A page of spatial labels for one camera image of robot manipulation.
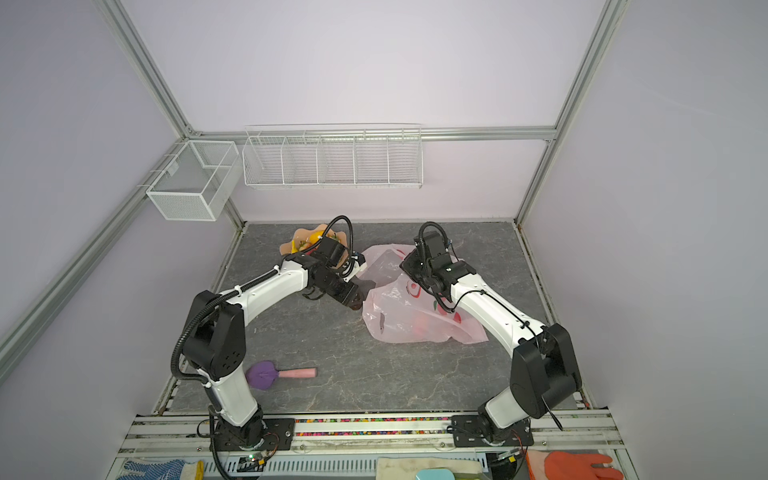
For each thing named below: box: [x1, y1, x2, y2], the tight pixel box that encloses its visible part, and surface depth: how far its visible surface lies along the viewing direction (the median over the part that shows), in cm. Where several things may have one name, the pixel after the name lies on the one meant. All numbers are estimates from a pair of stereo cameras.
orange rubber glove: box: [544, 451, 624, 480], surface depth 70 cm
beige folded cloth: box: [375, 457, 483, 480], surface depth 71 cm
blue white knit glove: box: [118, 459, 184, 480], surface depth 70 cm
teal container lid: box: [416, 468, 456, 480], surface depth 69 cm
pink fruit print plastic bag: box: [356, 244, 489, 345], surface depth 84 cm
